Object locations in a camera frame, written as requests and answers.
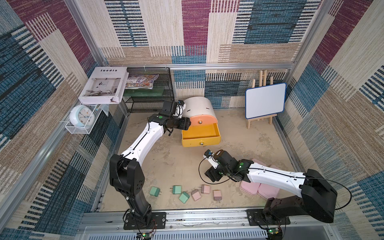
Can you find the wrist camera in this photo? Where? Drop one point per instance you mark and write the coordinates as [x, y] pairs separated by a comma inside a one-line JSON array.
[[219, 159], [173, 109]]

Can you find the white Inedia box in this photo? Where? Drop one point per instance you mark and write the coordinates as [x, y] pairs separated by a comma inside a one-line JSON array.
[[106, 85]]

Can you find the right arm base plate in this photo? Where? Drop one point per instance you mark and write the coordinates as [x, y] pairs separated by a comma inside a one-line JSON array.
[[256, 217]]

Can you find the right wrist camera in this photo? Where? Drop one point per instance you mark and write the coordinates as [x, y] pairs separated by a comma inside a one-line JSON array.
[[219, 159]]

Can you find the yellow drawer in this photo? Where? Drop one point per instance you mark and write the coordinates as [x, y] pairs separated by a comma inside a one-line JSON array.
[[204, 135]]

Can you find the pink plug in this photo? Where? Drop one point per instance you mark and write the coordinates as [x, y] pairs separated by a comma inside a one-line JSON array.
[[196, 195], [205, 189], [217, 194]]

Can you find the green plug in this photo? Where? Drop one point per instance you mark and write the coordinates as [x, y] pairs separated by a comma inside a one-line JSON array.
[[155, 191], [176, 190], [184, 197]]

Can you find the pink case left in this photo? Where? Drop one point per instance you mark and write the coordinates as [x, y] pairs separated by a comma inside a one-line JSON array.
[[250, 188]]

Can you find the white round drawer cabinet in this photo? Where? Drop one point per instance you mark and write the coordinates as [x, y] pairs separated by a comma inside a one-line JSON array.
[[196, 106]]

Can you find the pink case right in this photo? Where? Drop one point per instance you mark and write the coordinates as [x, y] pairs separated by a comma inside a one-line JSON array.
[[266, 191]]

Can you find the black wire shelf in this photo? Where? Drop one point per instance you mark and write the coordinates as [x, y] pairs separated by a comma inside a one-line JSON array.
[[149, 101]]

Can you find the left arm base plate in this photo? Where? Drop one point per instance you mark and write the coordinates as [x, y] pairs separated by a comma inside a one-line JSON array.
[[155, 220]]

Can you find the pink case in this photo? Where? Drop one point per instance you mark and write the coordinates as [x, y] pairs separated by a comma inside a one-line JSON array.
[[266, 191], [250, 188]]

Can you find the white alarm clock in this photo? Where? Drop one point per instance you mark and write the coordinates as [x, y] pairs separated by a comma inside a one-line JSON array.
[[82, 116]]

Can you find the white board on easel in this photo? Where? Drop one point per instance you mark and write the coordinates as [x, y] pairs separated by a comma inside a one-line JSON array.
[[264, 101]]

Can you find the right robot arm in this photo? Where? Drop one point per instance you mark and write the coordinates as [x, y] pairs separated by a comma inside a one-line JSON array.
[[312, 195]]

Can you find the colourful picture book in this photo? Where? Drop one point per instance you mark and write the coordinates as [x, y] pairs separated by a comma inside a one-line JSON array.
[[141, 81]]

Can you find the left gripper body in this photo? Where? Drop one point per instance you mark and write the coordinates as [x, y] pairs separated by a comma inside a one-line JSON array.
[[180, 123]]

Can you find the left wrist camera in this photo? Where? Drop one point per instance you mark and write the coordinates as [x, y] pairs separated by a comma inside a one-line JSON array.
[[173, 109]]

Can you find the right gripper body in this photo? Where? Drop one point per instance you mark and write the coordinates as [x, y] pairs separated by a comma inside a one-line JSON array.
[[212, 173]]

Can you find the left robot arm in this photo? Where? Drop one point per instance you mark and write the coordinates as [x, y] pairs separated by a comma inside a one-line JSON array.
[[126, 174]]

